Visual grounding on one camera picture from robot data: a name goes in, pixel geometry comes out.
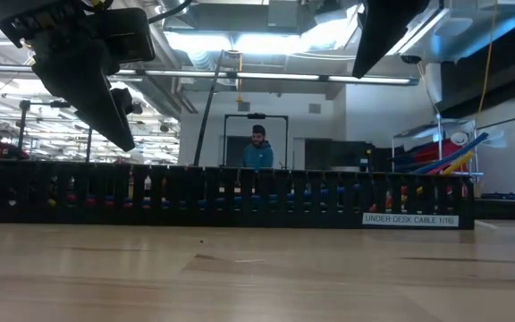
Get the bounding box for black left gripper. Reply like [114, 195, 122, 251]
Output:
[0, 0, 136, 153]

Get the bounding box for long black zip tie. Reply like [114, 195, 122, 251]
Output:
[193, 48, 226, 167]

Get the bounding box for black slotted cable raceway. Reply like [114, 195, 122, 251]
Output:
[0, 159, 476, 231]

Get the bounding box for long ceiling light bar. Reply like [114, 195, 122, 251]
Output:
[0, 64, 421, 87]

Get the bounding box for black equipment cabinet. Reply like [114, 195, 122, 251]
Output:
[304, 138, 395, 172]

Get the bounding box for red storage bin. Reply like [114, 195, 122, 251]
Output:
[411, 139, 464, 175]

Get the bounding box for white floor lamp shades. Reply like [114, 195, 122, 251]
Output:
[449, 129, 508, 148]

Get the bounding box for person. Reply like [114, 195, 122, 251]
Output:
[241, 124, 275, 170]

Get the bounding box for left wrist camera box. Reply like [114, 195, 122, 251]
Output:
[98, 6, 156, 64]

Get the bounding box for wide black gantry frame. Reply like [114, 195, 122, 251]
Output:
[17, 99, 96, 165]

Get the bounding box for yellow hanging cable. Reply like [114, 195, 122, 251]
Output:
[476, 0, 501, 118]

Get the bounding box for tall black gantry frame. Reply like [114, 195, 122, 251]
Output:
[222, 113, 291, 170]

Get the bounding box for black aluminium table frame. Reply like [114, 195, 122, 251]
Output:
[474, 196, 515, 221]

